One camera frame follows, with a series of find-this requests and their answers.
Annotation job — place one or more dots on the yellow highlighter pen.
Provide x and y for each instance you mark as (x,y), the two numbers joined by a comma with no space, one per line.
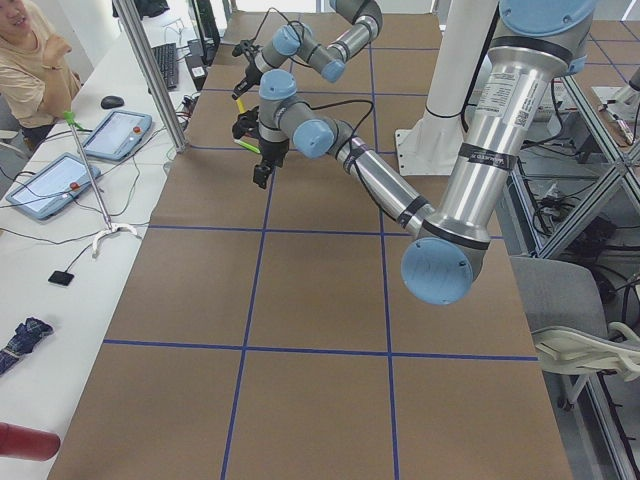
(240,105)

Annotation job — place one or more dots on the near blue teach pendant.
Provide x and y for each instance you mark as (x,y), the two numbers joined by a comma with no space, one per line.
(51,189)

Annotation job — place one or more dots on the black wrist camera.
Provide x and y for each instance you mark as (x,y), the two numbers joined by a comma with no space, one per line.
(247,124)

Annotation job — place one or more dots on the red cylinder bottle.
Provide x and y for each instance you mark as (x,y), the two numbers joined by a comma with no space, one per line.
(28,444)

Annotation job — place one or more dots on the seated person beige shirt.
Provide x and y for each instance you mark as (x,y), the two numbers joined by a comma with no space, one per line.
(36,80)

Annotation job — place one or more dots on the grey office chair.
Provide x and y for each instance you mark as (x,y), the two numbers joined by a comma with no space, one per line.
(568,326)

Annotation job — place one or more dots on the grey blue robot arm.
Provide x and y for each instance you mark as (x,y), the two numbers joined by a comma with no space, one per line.
(296,40)

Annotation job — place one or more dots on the aluminium frame post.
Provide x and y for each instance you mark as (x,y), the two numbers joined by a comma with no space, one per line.
(133,27)

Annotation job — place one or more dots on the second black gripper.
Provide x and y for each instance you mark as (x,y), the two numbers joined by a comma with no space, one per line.
(273,149)

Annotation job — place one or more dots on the second grey blue robot arm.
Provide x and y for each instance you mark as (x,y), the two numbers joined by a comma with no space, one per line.
(495,64)

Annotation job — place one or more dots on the aluminium frame right side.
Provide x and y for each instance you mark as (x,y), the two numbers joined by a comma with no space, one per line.
(574,197)

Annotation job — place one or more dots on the blue teach pendant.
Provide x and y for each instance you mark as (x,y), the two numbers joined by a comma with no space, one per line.
(117,135)
(51,189)

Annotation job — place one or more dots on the black keyboard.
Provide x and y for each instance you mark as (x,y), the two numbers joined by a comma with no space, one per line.
(166,59)

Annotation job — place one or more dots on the small black square pad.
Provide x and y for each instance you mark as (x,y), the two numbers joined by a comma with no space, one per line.
(61,278)

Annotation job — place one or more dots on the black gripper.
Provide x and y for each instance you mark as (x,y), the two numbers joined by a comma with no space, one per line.
(248,76)

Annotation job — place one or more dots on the metal rod stand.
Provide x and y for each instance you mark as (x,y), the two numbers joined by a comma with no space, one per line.
(110,227)

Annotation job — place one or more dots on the far blue teach pendant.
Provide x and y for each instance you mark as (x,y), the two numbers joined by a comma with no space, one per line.
(117,135)

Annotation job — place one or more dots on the black computer mouse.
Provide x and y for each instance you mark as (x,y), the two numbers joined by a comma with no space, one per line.
(111,101)

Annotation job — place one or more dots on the green highlighter pen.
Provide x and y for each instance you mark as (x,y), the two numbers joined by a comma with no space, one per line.
(247,146)

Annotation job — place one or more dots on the folded dark blue umbrella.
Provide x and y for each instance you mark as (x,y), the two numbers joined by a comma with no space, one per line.
(26,336)

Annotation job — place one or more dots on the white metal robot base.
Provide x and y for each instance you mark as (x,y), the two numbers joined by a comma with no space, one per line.
(431,146)

